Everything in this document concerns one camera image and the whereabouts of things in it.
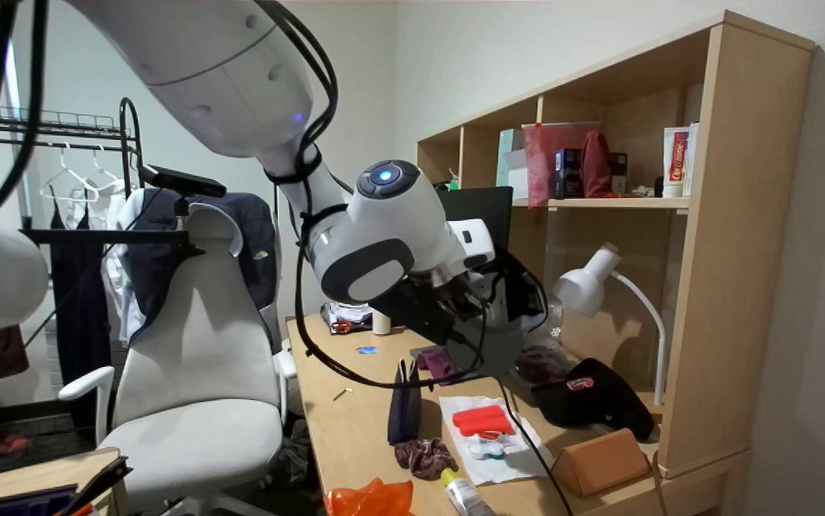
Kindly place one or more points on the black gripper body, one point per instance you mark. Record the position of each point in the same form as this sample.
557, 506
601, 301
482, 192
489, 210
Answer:
514, 286

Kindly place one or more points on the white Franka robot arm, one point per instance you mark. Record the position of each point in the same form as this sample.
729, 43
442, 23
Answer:
229, 74

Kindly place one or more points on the white desk lamp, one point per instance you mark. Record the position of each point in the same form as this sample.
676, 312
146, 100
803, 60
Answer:
584, 286

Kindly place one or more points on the black computer monitor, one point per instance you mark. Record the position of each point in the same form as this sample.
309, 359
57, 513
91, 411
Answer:
487, 205

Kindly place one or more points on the purple cloth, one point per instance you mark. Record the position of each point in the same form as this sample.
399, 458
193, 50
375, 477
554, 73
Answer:
436, 365

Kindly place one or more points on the pale green book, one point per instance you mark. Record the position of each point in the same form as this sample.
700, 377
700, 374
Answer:
509, 165

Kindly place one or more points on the dark bottle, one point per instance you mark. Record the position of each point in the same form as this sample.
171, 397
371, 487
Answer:
568, 173

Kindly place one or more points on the orange plastic case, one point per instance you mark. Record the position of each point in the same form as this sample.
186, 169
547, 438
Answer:
484, 420

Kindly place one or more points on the small white bottle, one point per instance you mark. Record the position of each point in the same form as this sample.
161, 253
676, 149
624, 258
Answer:
382, 321

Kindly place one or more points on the black cap with red logo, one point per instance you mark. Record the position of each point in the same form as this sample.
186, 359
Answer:
601, 397

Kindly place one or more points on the small dark jar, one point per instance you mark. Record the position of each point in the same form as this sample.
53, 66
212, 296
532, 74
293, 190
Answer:
620, 173

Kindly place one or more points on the small blue card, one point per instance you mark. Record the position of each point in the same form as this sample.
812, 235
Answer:
368, 351

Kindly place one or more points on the navy dotted zipper pouch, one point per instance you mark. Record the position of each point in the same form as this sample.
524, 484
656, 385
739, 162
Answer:
401, 405

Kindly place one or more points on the patterned folded cloth pile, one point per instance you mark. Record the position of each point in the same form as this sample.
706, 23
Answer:
345, 316

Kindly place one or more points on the maroon hair scrunchie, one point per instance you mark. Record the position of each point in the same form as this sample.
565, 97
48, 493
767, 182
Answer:
424, 457

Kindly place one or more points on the brown cardboard box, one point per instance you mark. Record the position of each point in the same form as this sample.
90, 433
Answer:
601, 466

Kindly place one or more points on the white box with red picture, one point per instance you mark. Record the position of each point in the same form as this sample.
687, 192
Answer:
676, 162

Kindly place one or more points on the white tube with yellow cap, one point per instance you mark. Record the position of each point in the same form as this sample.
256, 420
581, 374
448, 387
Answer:
459, 491

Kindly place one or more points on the light wooden shelf unit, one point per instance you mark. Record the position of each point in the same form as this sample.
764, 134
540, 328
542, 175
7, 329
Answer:
746, 238

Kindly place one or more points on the orange plastic bag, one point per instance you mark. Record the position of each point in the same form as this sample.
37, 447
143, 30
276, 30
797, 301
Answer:
371, 498

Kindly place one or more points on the dark blue jacket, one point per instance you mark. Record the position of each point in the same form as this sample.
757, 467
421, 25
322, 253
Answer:
250, 246

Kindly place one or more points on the white office chair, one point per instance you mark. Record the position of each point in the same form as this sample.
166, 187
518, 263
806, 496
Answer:
193, 438

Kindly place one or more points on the dark hanging clothes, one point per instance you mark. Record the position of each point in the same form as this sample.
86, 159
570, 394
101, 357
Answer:
81, 296

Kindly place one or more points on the black clothes rack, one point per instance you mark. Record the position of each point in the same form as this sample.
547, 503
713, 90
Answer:
57, 235

